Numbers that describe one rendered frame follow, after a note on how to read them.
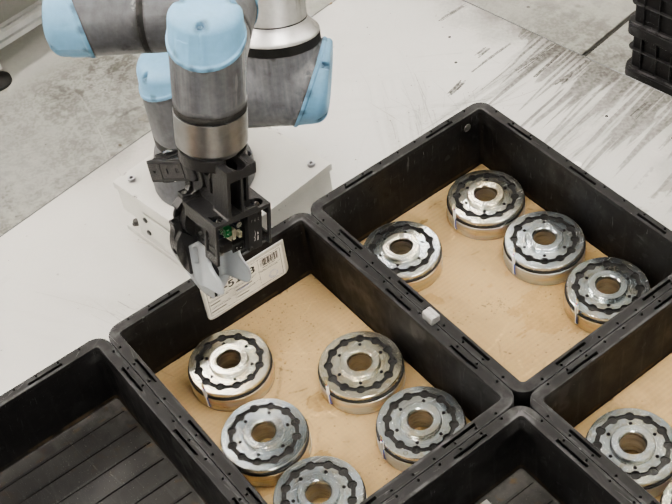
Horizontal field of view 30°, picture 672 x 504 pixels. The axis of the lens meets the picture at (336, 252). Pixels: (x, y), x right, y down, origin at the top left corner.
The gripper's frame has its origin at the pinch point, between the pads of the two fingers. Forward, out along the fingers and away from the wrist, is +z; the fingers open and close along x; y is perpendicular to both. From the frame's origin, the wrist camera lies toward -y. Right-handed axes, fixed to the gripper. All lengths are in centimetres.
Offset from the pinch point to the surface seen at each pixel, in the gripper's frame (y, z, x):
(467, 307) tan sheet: 11.4, 12.1, 30.6
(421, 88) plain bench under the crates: -37, 16, 67
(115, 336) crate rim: -7.9, 8.7, -8.7
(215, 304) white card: -7.6, 10.9, 5.3
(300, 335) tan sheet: -0.1, 15.0, 12.8
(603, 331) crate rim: 31.4, 2.7, 31.4
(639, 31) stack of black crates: -39, 26, 127
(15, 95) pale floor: -181, 81, 58
